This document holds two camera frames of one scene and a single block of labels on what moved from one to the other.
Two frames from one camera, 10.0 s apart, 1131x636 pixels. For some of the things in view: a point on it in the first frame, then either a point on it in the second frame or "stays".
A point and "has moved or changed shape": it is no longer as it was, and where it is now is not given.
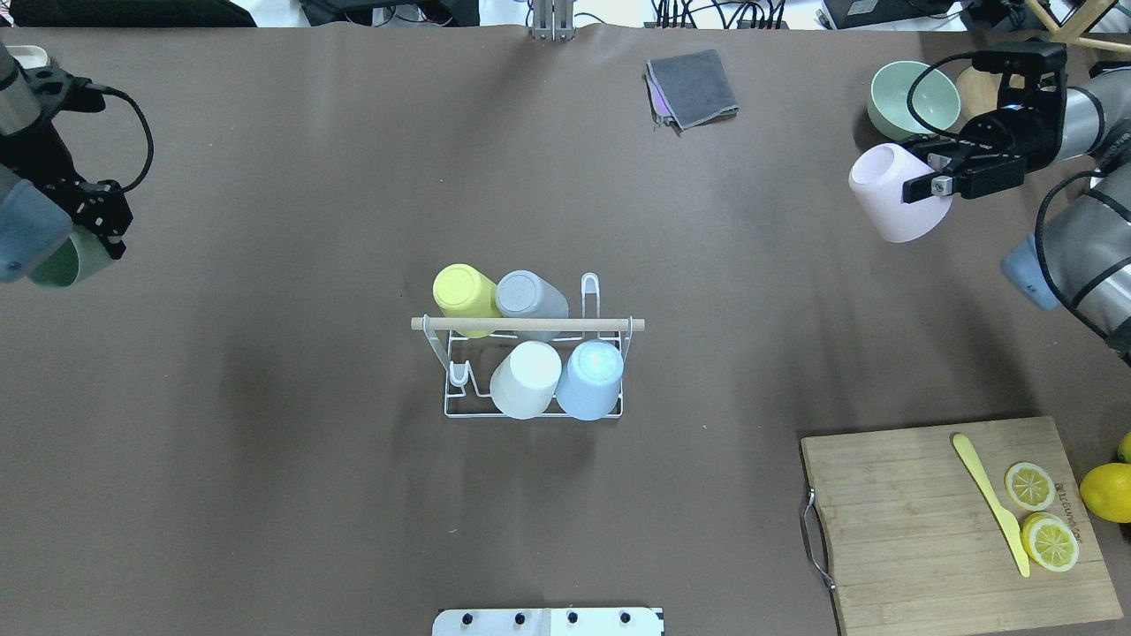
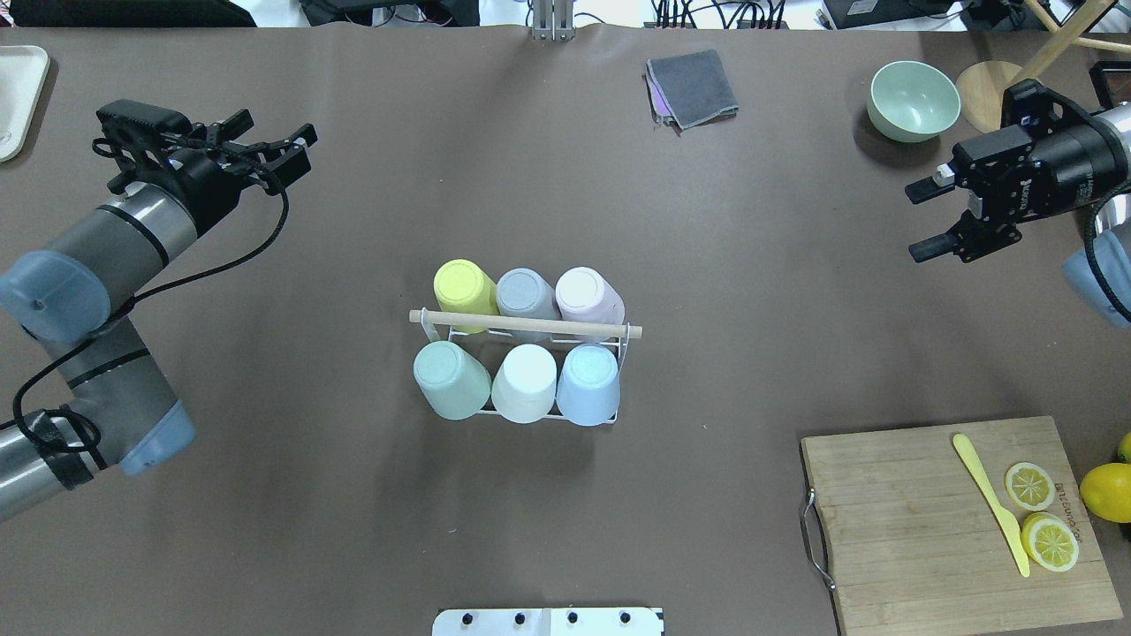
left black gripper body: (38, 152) → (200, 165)
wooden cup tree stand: (977, 88) stays
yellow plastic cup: (463, 291) stays
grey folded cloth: (688, 89) stays
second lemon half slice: (1051, 541) stays
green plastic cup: (79, 254) has moved or changed shape
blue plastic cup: (590, 386) stays
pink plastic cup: (876, 181) → (582, 294)
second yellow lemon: (1124, 452) stays
